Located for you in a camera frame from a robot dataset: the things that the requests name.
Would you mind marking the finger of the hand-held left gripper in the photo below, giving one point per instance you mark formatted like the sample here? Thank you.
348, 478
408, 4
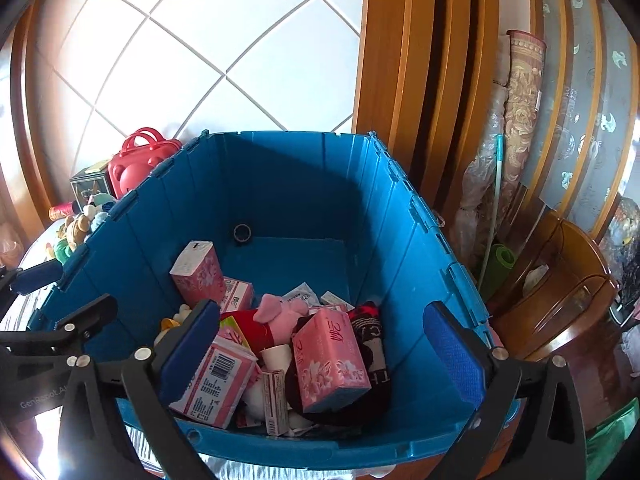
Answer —
35, 277
95, 310

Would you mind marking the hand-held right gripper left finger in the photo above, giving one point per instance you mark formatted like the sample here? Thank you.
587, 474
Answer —
192, 345

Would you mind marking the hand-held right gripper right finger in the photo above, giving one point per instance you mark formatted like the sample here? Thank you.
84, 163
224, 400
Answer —
452, 355

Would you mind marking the pink tissue pack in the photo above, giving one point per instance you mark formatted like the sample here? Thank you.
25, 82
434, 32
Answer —
197, 272
330, 360
225, 375

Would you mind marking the blue plastic crate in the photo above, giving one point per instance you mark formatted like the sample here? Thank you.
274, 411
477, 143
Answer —
300, 185

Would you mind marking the white yellow plush toy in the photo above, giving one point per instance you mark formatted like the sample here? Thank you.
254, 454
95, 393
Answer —
172, 322

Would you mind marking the green plush toy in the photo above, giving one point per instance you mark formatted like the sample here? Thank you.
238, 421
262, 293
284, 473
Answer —
62, 252

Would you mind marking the green yellow packet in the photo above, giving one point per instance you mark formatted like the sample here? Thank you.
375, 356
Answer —
232, 334

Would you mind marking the brown teddy bear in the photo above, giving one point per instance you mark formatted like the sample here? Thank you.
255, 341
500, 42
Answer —
75, 230

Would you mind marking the pink yellow can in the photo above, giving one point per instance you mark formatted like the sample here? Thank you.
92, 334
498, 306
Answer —
60, 210

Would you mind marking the white paper roll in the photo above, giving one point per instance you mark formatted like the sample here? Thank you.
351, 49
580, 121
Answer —
275, 357

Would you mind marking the pink red plush toy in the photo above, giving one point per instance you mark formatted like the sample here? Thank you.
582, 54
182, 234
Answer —
280, 307

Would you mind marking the white red medicine box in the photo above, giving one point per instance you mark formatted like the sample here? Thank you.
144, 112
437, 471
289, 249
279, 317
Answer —
336, 301
275, 400

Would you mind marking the white teal plush toy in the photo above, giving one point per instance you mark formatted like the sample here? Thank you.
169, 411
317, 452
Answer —
100, 201

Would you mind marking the rolled green yoga mat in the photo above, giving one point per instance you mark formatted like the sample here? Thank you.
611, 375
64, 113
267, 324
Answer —
497, 265

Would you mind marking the black gift box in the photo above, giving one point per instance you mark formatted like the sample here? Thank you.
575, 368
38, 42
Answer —
87, 190

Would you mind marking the black tape roll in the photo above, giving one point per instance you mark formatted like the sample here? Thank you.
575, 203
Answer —
234, 233

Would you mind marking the white printed packet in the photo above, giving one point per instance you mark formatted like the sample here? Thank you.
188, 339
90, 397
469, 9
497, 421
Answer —
300, 293

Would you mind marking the small yellow-green box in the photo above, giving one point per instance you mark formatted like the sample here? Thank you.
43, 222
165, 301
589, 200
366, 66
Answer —
95, 167

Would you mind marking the wooden chair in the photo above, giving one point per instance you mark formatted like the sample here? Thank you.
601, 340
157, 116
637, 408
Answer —
575, 310

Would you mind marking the striped white bed cover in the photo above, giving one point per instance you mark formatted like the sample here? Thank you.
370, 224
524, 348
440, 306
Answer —
240, 471

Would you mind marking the red bear suitcase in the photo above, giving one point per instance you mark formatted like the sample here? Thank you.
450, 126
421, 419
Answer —
135, 170

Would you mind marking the rolled clear plastic wrap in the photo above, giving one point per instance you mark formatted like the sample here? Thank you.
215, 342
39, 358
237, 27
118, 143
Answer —
475, 185

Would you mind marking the teal pole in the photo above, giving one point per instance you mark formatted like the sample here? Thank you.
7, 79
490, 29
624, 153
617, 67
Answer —
495, 185

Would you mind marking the green bag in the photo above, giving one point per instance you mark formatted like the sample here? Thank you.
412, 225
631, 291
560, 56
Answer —
612, 440

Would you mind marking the rolled patterned carpet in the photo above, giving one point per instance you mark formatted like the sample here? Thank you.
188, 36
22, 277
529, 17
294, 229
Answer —
522, 110

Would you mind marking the wardrobe with frosted glass doors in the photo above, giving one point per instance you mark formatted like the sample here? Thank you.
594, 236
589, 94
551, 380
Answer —
590, 85

